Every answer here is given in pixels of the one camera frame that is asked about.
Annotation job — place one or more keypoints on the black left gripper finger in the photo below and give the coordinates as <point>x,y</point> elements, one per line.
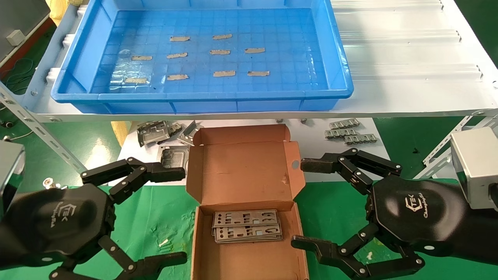
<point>155,264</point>
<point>132,173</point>

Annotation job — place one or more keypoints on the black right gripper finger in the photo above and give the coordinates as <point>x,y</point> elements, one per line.
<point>330,251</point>
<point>350,165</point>

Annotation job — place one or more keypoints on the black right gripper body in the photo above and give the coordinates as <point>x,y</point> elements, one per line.
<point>416,214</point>

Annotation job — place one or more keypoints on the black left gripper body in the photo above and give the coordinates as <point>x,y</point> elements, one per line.
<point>62,221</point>

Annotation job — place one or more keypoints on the perforated steel shield plate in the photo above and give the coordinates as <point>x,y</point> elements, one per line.
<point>249,232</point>
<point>233,218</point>

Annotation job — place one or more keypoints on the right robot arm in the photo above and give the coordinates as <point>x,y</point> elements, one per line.
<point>480,233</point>

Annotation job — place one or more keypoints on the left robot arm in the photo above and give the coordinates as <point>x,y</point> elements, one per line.
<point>7,241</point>

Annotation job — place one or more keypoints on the brown cardboard box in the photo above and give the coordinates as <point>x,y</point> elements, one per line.
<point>241,175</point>

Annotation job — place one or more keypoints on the large blue plastic tray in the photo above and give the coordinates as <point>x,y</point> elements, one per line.
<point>214,97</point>

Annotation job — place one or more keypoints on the white socket box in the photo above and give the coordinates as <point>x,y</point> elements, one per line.
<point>15,37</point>

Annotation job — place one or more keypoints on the notched steel strip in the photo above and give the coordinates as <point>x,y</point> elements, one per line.
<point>341,133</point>
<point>360,139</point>
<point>344,123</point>

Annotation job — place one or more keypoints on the small chrome fitting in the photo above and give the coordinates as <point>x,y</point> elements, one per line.
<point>48,182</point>

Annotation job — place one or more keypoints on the yellow foam sheet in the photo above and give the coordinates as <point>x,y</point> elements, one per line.
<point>56,11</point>
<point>120,132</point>

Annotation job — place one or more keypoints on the flat steel plate with cutouts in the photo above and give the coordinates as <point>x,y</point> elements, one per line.
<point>173,155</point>

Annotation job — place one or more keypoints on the small steel clip part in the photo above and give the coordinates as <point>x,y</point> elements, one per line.
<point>175,129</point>

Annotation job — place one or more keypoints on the tilted steel plate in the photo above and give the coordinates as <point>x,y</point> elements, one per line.
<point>189,133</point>

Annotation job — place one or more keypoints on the white slotted-angle shelf table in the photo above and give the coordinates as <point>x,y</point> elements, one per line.
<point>389,97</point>

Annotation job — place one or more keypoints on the grey tape piece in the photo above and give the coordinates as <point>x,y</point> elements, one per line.
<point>135,80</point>
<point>258,73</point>
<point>222,37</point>
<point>179,38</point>

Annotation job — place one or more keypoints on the bent steel bracket plate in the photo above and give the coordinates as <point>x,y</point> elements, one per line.
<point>153,134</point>

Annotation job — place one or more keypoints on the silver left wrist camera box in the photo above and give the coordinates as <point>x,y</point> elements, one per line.
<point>9,167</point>

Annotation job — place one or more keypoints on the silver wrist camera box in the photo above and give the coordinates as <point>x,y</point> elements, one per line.
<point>9,167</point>
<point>474,163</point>

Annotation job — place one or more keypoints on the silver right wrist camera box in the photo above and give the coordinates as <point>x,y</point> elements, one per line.
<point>474,163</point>

